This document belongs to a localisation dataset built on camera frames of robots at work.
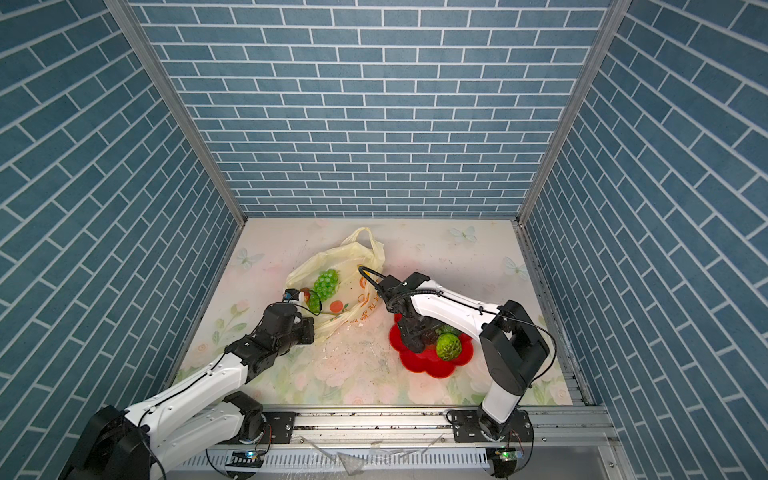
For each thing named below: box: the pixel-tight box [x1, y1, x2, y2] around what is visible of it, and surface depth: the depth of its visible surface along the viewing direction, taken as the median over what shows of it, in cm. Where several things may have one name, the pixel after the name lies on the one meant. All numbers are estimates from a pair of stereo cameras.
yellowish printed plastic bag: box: [285, 227, 386, 342], surface depth 98 cm
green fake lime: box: [436, 333, 462, 361], surface depth 84 cm
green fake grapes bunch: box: [308, 268, 339, 312], surface depth 98 cm
